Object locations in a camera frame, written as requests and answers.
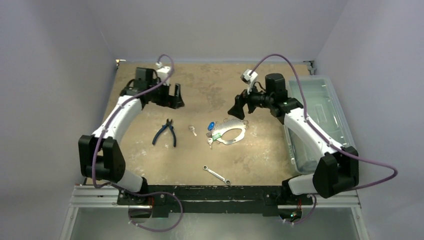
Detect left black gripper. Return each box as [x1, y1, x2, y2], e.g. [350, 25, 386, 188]
[147, 79, 184, 109]

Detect blue handled pliers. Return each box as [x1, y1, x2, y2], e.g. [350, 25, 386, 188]
[152, 118, 178, 148]

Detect aluminium frame rail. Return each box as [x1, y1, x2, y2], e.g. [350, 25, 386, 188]
[60, 185, 369, 240]

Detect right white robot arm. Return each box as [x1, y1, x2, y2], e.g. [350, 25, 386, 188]
[228, 69, 359, 204]

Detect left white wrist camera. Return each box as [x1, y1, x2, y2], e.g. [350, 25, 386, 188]
[155, 61, 173, 87]

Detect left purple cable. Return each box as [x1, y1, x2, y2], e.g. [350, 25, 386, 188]
[91, 54, 184, 233]

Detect silver ratchet wrench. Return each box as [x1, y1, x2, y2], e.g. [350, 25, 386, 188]
[203, 165, 231, 186]

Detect metal key organizer ring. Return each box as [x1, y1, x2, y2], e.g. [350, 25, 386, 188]
[205, 117, 250, 149]

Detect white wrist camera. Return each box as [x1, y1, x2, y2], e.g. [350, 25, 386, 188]
[240, 69, 258, 95]
[155, 61, 173, 87]

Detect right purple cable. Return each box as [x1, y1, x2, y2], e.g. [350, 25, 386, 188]
[248, 53, 398, 225]

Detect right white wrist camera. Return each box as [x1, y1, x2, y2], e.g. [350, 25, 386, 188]
[240, 69, 258, 95]

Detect purple cable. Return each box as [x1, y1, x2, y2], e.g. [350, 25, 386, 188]
[91, 54, 184, 233]
[248, 53, 398, 225]

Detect clear plastic storage bin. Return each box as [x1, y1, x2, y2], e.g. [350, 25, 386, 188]
[283, 75, 360, 175]

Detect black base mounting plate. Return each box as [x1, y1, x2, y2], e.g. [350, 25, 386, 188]
[117, 185, 313, 218]

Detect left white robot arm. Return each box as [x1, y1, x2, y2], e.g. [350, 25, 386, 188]
[78, 65, 185, 205]

